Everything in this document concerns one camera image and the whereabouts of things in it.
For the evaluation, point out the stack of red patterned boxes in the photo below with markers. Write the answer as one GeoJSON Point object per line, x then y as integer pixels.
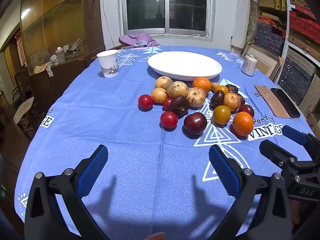
{"type": "Point", "coordinates": [305, 22]}

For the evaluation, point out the white metal shelf rack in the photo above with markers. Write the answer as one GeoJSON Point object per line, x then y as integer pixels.
{"type": "Point", "coordinates": [287, 30]}

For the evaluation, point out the small tan fruit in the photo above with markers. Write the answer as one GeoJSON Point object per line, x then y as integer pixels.
{"type": "Point", "coordinates": [214, 86]}

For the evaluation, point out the blue printed tablecloth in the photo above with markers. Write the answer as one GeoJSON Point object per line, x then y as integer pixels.
{"type": "Point", "coordinates": [100, 110]}

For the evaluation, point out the white printed paper cup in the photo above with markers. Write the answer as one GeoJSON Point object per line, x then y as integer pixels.
{"type": "Point", "coordinates": [107, 62]}

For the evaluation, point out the person's right hand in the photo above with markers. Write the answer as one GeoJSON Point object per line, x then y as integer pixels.
{"type": "Point", "coordinates": [295, 212]}

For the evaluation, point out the dark red plum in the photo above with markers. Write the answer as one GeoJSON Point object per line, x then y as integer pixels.
{"type": "Point", "coordinates": [195, 123]}
{"type": "Point", "coordinates": [246, 110]}

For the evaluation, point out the white oval plate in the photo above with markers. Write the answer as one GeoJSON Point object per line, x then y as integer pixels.
{"type": "Point", "coordinates": [185, 63]}

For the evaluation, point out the white crumpled cloth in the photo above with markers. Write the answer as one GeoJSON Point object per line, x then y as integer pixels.
{"type": "Point", "coordinates": [51, 63]}

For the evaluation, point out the black smartphone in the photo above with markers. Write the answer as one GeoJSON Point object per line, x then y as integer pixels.
{"type": "Point", "coordinates": [285, 102]}

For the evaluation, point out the leaning cardboard picture frames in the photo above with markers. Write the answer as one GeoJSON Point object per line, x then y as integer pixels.
{"type": "Point", "coordinates": [262, 60]}

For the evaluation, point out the brown cardboard piece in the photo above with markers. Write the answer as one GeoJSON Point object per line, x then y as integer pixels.
{"type": "Point", "coordinates": [268, 97]}

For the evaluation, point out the stack of blue patterned boxes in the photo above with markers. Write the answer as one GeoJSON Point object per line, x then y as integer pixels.
{"type": "Point", "coordinates": [270, 37]}

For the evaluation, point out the orange-tan striped pepino melon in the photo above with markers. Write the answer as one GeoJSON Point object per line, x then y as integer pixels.
{"type": "Point", "coordinates": [159, 95]}

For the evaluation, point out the dark wooden sideboard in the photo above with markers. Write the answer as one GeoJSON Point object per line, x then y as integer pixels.
{"type": "Point", "coordinates": [65, 77]}

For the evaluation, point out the white drink can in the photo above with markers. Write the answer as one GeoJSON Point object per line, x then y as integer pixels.
{"type": "Point", "coordinates": [249, 66]}

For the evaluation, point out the yellow-green tomato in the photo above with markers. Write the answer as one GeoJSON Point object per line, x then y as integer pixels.
{"type": "Point", "coordinates": [221, 115]}

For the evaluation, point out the purple cloth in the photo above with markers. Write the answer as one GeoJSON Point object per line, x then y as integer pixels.
{"type": "Point", "coordinates": [137, 39]}

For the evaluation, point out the wooden glass-front cabinet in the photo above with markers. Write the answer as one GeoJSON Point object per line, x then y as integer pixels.
{"type": "Point", "coordinates": [50, 17]}

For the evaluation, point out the wooden chair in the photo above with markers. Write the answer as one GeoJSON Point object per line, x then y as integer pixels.
{"type": "Point", "coordinates": [117, 46]}

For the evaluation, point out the stack of dark grey boxes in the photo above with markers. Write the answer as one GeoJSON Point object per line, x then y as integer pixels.
{"type": "Point", "coordinates": [295, 77]}

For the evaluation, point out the oblong yellow pepino melon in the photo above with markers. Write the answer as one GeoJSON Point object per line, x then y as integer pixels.
{"type": "Point", "coordinates": [177, 89]}

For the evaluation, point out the purple-speckled pepino melon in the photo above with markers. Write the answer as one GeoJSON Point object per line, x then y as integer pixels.
{"type": "Point", "coordinates": [196, 97]}

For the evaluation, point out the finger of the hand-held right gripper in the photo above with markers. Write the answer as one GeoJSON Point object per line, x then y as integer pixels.
{"type": "Point", "coordinates": [275, 152]}
{"type": "Point", "coordinates": [294, 134]}

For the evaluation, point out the orange tomato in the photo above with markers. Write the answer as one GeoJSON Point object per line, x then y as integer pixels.
{"type": "Point", "coordinates": [221, 89]}

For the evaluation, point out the chair with white cushion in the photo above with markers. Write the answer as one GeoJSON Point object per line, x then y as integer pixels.
{"type": "Point", "coordinates": [23, 110]}

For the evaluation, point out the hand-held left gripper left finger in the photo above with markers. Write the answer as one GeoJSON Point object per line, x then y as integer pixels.
{"type": "Point", "coordinates": [91, 172]}

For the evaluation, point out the dark wrinkled passion fruit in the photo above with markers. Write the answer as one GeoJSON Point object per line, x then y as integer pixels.
{"type": "Point", "coordinates": [179, 105]}
{"type": "Point", "coordinates": [242, 99]}
{"type": "Point", "coordinates": [232, 88]}
{"type": "Point", "coordinates": [216, 100]}

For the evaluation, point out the sliding glass window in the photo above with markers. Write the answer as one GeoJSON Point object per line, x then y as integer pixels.
{"type": "Point", "coordinates": [145, 2]}

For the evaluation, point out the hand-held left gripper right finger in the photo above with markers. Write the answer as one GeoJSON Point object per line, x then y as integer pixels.
{"type": "Point", "coordinates": [223, 172]}

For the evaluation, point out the green patterned panel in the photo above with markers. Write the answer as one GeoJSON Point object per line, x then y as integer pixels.
{"type": "Point", "coordinates": [252, 22]}

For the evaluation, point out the person's left hand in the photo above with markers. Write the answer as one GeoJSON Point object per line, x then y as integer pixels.
{"type": "Point", "coordinates": [155, 236]}

